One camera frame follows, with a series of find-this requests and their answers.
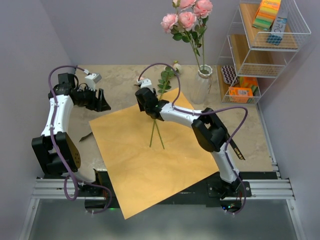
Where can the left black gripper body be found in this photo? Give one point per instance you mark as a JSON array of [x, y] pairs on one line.
[[87, 98]]

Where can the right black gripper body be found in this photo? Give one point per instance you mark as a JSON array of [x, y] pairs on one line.
[[143, 108]]

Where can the peach rose stem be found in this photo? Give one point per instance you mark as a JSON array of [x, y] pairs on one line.
[[155, 126]]

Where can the orange wrapping paper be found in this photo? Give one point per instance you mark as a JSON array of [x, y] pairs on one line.
[[142, 176]]

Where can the black printed ribbon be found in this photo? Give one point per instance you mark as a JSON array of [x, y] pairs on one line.
[[232, 143]]

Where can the pale pink rose stem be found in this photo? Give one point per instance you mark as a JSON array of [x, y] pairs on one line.
[[201, 8]]

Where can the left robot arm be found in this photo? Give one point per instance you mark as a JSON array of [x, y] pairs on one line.
[[54, 149]]

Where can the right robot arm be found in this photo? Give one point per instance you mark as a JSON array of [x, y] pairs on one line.
[[210, 133]]

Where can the white ribbed vase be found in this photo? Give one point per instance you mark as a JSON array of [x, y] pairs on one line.
[[201, 85]]

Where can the white rose leafy stem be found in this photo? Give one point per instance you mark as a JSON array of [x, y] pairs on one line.
[[167, 74]]

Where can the striped wavy cloth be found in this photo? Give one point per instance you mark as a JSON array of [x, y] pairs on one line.
[[229, 74]]

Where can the orange box in basket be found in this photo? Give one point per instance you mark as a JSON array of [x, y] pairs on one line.
[[240, 95]]

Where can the blue puzzle cube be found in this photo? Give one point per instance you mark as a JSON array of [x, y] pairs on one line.
[[274, 39]]

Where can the colourful sponge pack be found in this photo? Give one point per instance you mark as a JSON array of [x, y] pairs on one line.
[[266, 14]]

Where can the grey tall box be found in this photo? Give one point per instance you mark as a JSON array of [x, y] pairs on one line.
[[279, 24]]

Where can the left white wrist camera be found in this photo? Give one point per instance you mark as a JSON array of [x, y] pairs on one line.
[[92, 79]]

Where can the aluminium frame rail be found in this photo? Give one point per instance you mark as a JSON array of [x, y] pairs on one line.
[[269, 214]]

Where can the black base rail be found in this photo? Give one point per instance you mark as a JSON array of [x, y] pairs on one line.
[[209, 191]]

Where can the white wire shelf rack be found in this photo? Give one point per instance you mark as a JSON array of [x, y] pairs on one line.
[[247, 50]]

